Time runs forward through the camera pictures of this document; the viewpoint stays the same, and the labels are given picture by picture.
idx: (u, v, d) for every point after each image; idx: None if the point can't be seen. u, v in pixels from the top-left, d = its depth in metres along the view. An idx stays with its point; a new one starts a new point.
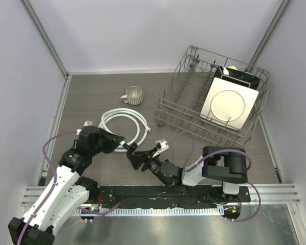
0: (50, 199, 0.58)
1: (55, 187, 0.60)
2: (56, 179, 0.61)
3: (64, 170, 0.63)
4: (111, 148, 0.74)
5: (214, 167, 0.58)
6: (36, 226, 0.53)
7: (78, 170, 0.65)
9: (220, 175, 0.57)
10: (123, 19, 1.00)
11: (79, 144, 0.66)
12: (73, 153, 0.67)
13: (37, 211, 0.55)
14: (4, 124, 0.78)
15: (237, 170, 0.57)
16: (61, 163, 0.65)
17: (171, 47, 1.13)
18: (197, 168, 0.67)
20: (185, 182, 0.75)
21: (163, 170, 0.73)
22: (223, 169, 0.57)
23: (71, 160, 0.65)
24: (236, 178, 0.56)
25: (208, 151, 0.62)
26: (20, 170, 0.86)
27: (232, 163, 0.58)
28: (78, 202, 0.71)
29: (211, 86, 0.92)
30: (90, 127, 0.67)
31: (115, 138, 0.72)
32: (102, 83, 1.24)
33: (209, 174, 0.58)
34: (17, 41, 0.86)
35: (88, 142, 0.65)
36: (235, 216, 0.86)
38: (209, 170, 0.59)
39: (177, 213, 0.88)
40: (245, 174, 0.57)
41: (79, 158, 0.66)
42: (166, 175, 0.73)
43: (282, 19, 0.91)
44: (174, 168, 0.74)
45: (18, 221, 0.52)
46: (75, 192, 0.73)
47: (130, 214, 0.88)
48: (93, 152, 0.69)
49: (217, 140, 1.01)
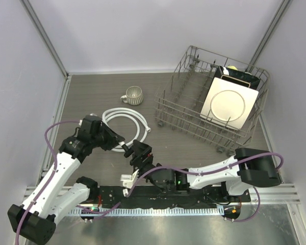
0: (50, 187, 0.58)
1: (56, 173, 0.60)
2: (57, 166, 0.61)
3: (65, 157, 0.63)
4: (112, 145, 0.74)
5: (253, 172, 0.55)
6: (36, 213, 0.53)
7: (78, 156, 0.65)
9: (262, 180, 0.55)
10: (123, 19, 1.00)
11: (81, 131, 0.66)
12: (73, 140, 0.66)
13: (38, 198, 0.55)
14: (4, 124, 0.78)
15: (270, 175, 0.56)
16: (62, 149, 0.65)
17: (171, 47, 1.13)
18: (227, 171, 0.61)
20: (194, 185, 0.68)
21: (156, 178, 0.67)
22: (262, 173, 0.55)
23: (71, 146, 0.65)
24: (273, 182, 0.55)
25: (243, 154, 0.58)
26: (20, 170, 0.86)
27: (264, 167, 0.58)
28: (79, 196, 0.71)
29: (211, 86, 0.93)
30: (91, 117, 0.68)
31: (117, 135, 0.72)
32: (102, 83, 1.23)
33: (250, 179, 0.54)
34: (17, 40, 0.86)
35: (91, 129, 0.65)
36: (235, 216, 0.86)
38: (250, 174, 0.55)
39: (177, 213, 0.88)
40: (277, 176, 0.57)
41: (80, 145, 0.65)
42: (158, 182, 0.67)
43: (282, 19, 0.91)
44: (167, 171, 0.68)
45: (18, 209, 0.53)
46: (76, 188, 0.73)
47: (130, 214, 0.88)
48: (94, 143, 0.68)
49: (217, 140, 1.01)
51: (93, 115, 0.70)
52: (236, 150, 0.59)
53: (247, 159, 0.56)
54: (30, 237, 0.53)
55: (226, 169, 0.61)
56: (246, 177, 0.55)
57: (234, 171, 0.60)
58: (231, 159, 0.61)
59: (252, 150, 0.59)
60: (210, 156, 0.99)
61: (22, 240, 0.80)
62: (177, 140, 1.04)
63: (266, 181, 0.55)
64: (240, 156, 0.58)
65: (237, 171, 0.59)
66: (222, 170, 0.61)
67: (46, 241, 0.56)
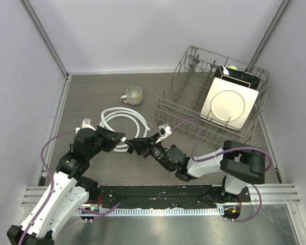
0: (48, 206, 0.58)
1: (52, 194, 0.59)
2: (53, 186, 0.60)
3: (61, 176, 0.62)
4: (110, 147, 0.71)
5: (235, 163, 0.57)
6: (35, 234, 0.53)
7: (75, 175, 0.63)
9: (241, 172, 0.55)
10: (123, 19, 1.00)
11: (75, 148, 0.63)
12: (70, 158, 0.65)
13: (35, 219, 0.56)
14: (4, 124, 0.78)
15: (255, 170, 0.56)
16: (59, 169, 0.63)
17: (171, 47, 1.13)
18: (214, 160, 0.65)
20: (191, 172, 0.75)
21: (170, 155, 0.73)
22: (244, 166, 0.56)
23: (68, 166, 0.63)
24: (254, 176, 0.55)
25: (231, 146, 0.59)
26: (20, 170, 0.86)
27: (251, 161, 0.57)
28: (77, 204, 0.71)
29: (211, 86, 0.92)
30: (83, 131, 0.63)
31: (114, 137, 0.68)
32: (101, 83, 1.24)
33: (229, 168, 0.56)
34: (17, 41, 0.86)
35: (84, 146, 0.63)
36: (235, 216, 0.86)
38: (229, 164, 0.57)
39: (177, 213, 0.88)
40: (262, 174, 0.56)
41: (77, 164, 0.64)
42: (171, 160, 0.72)
43: (282, 18, 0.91)
44: (180, 153, 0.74)
45: (17, 229, 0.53)
46: (75, 194, 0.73)
47: (130, 214, 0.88)
48: (90, 156, 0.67)
49: (217, 140, 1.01)
51: (85, 122, 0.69)
52: (225, 141, 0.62)
53: (234, 149, 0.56)
54: None
55: (213, 158, 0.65)
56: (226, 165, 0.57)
57: (219, 160, 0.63)
58: (220, 149, 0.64)
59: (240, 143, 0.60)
60: None
61: None
62: (177, 140, 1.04)
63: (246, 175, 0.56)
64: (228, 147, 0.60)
65: (220, 160, 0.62)
66: (209, 157, 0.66)
67: None
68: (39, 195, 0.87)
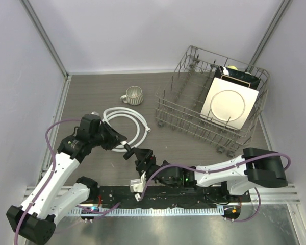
0: (49, 188, 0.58)
1: (54, 174, 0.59)
2: (55, 167, 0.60)
3: (64, 157, 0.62)
4: (111, 146, 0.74)
5: (261, 171, 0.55)
6: (35, 215, 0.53)
7: (77, 157, 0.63)
9: (270, 180, 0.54)
10: (123, 19, 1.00)
11: (80, 130, 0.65)
12: (72, 140, 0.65)
13: (36, 199, 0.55)
14: (3, 124, 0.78)
15: (277, 175, 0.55)
16: (60, 149, 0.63)
17: (171, 47, 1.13)
18: (235, 170, 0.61)
20: (202, 182, 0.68)
21: (161, 174, 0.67)
22: (269, 174, 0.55)
23: (70, 146, 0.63)
24: (280, 183, 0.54)
25: (251, 154, 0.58)
26: (20, 170, 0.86)
27: (272, 167, 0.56)
28: (78, 198, 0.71)
29: (211, 86, 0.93)
30: (92, 115, 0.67)
31: (118, 135, 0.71)
32: (101, 83, 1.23)
33: (257, 177, 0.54)
34: (17, 40, 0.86)
35: (90, 129, 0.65)
36: (235, 216, 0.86)
38: (256, 173, 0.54)
39: (177, 213, 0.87)
40: (284, 178, 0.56)
41: (79, 145, 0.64)
42: (164, 178, 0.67)
43: (282, 18, 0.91)
44: (172, 169, 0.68)
45: (16, 210, 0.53)
46: (77, 189, 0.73)
47: (130, 214, 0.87)
48: (93, 142, 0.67)
49: (217, 140, 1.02)
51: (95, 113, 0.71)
52: (244, 149, 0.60)
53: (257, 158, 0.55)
54: (29, 237, 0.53)
55: (233, 168, 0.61)
56: (253, 175, 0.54)
57: (241, 170, 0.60)
58: (239, 158, 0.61)
59: (259, 150, 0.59)
60: (210, 157, 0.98)
61: (21, 240, 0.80)
62: (177, 140, 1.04)
63: (273, 182, 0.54)
64: (248, 156, 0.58)
65: (244, 170, 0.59)
66: (229, 168, 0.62)
67: (45, 241, 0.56)
68: None
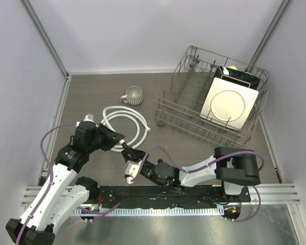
0: (48, 199, 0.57)
1: (52, 186, 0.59)
2: (53, 178, 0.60)
3: (60, 168, 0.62)
4: (110, 147, 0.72)
5: (229, 170, 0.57)
6: (34, 227, 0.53)
7: (75, 167, 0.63)
9: (235, 178, 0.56)
10: (124, 19, 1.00)
11: (76, 139, 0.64)
12: (69, 149, 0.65)
13: (35, 212, 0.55)
14: (3, 124, 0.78)
15: (249, 173, 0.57)
16: (57, 161, 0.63)
17: (171, 47, 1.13)
18: (207, 169, 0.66)
20: (185, 183, 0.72)
21: (158, 172, 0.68)
22: (238, 172, 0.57)
23: (67, 157, 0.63)
24: (250, 180, 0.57)
25: (221, 153, 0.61)
26: (20, 170, 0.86)
27: (245, 165, 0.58)
28: (77, 201, 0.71)
29: (211, 86, 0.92)
30: (85, 123, 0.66)
31: (115, 136, 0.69)
32: (101, 83, 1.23)
33: (225, 176, 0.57)
34: (17, 40, 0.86)
35: (85, 138, 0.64)
36: (235, 216, 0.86)
38: (225, 172, 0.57)
39: (177, 213, 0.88)
40: (257, 176, 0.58)
41: (76, 155, 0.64)
42: (160, 177, 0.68)
43: (282, 18, 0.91)
44: (169, 167, 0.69)
45: (16, 223, 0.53)
46: (75, 192, 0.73)
47: (130, 214, 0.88)
48: (90, 149, 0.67)
49: (217, 140, 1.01)
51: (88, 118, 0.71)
52: (215, 148, 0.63)
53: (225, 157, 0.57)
54: None
55: (206, 168, 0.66)
56: (221, 174, 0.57)
57: (212, 169, 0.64)
58: (211, 157, 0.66)
59: (230, 149, 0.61)
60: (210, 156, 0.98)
61: None
62: (177, 140, 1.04)
63: (244, 180, 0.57)
64: (219, 155, 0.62)
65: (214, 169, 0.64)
66: (202, 168, 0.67)
67: None
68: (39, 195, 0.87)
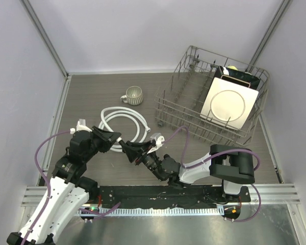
0: (46, 213, 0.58)
1: (50, 199, 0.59)
2: (50, 192, 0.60)
3: (58, 181, 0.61)
4: (108, 147, 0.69)
5: (223, 167, 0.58)
6: (34, 241, 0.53)
7: (72, 180, 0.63)
9: (229, 175, 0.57)
10: (124, 19, 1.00)
11: (71, 151, 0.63)
12: (66, 162, 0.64)
13: (34, 226, 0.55)
14: (4, 124, 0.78)
15: (244, 171, 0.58)
16: (55, 174, 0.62)
17: (171, 47, 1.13)
18: (203, 166, 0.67)
20: (184, 179, 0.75)
21: (164, 166, 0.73)
22: (232, 170, 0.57)
23: (65, 170, 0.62)
24: (245, 178, 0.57)
25: (218, 150, 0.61)
26: (20, 170, 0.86)
27: (240, 163, 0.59)
28: (76, 206, 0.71)
29: (211, 86, 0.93)
30: (78, 133, 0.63)
31: (110, 137, 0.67)
32: (101, 83, 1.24)
33: (219, 173, 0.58)
34: (17, 40, 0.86)
35: (80, 149, 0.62)
36: (235, 216, 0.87)
38: (219, 169, 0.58)
39: (177, 213, 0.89)
40: (252, 174, 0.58)
41: (73, 168, 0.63)
42: (167, 171, 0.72)
43: (282, 18, 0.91)
44: (175, 164, 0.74)
45: (16, 236, 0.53)
46: (75, 195, 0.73)
47: (130, 214, 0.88)
48: (86, 158, 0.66)
49: (217, 140, 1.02)
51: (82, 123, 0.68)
52: (212, 145, 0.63)
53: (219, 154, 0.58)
54: None
55: (202, 164, 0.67)
56: (214, 170, 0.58)
57: (207, 166, 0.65)
58: (207, 154, 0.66)
59: (226, 146, 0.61)
60: None
61: None
62: (177, 140, 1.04)
63: (237, 177, 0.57)
64: (214, 152, 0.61)
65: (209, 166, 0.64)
66: (199, 164, 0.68)
67: None
68: (39, 195, 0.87)
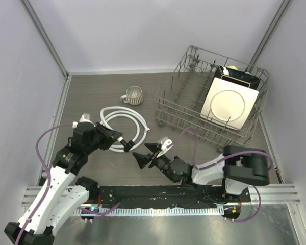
0: (45, 203, 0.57)
1: (50, 189, 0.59)
2: (51, 181, 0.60)
3: (58, 171, 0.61)
4: (109, 145, 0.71)
5: (236, 168, 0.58)
6: (32, 231, 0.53)
7: (73, 170, 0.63)
9: (242, 176, 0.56)
10: (124, 19, 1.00)
11: (73, 142, 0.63)
12: (67, 152, 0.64)
13: (33, 215, 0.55)
14: (4, 124, 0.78)
15: (258, 172, 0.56)
16: (55, 164, 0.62)
17: (171, 47, 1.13)
18: (216, 167, 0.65)
20: (196, 180, 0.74)
21: (174, 168, 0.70)
22: (246, 171, 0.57)
23: (65, 160, 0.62)
24: (259, 180, 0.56)
25: (230, 151, 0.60)
26: (20, 170, 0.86)
27: (254, 164, 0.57)
28: (77, 202, 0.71)
29: (211, 86, 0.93)
30: (82, 124, 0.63)
31: (112, 135, 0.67)
32: (101, 83, 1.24)
33: (231, 174, 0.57)
34: (17, 40, 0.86)
35: (83, 140, 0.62)
36: (235, 216, 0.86)
38: (231, 170, 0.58)
39: (177, 213, 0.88)
40: (266, 175, 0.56)
41: (74, 157, 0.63)
42: (176, 173, 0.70)
43: (282, 18, 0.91)
44: (184, 165, 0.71)
45: (14, 226, 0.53)
46: (75, 192, 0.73)
47: (130, 214, 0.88)
48: (88, 150, 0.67)
49: (217, 140, 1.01)
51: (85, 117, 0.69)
52: (225, 146, 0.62)
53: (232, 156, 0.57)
54: None
55: (214, 165, 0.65)
56: (228, 171, 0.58)
57: (221, 167, 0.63)
58: (220, 155, 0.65)
59: (239, 147, 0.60)
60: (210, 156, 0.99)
61: None
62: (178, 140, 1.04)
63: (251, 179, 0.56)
64: (228, 153, 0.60)
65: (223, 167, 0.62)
66: (211, 166, 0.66)
67: None
68: None
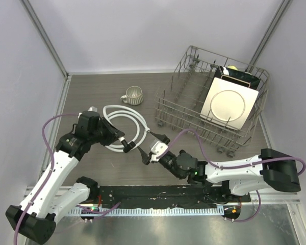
0: (48, 187, 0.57)
1: (52, 173, 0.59)
2: (53, 165, 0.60)
3: (61, 155, 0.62)
4: (111, 141, 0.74)
5: (276, 173, 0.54)
6: (35, 214, 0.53)
7: (76, 155, 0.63)
9: (281, 182, 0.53)
10: (123, 19, 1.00)
11: (79, 127, 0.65)
12: (70, 137, 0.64)
13: (35, 198, 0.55)
14: (3, 124, 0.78)
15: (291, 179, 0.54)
16: (58, 148, 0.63)
17: (171, 47, 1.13)
18: (251, 169, 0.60)
20: (211, 178, 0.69)
21: (180, 163, 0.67)
22: (284, 177, 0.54)
23: (69, 144, 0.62)
24: (293, 187, 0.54)
25: (269, 155, 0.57)
26: (20, 170, 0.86)
27: (286, 170, 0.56)
28: (78, 197, 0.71)
29: (211, 86, 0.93)
30: (90, 113, 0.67)
31: (116, 131, 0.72)
32: (101, 83, 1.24)
33: (272, 179, 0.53)
34: (17, 40, 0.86)
35: (88, 127, 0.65)
36: (235, 216, 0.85)
38: (272, 174, 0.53)
39: (177, 213, 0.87)
40: (297, 183, 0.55)
41: (77, 143, 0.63)
42: (182, 168, 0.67)
43: (282, 18, 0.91)
44: (191, 159, 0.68)
45: (16, 209, 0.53)
46: (77, 189, 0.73)
47: (130, 214, 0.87)
48: (92, 139, 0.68)
49: (217, 140, 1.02)
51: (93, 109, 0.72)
52: (262, 149, 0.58)
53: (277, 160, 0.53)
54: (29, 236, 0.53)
55: (248, 167, 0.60)
56: (269, 176, 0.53)
57: (257, 169, 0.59)
58: (255, 157, 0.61)
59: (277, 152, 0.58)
60: (210, 156, 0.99)
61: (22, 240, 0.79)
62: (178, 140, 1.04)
63: (287, 186, 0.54)
64: (266, 157, 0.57)
65: (260, 170, 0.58)
66: (244, 166, 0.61)
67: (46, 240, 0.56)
68: None
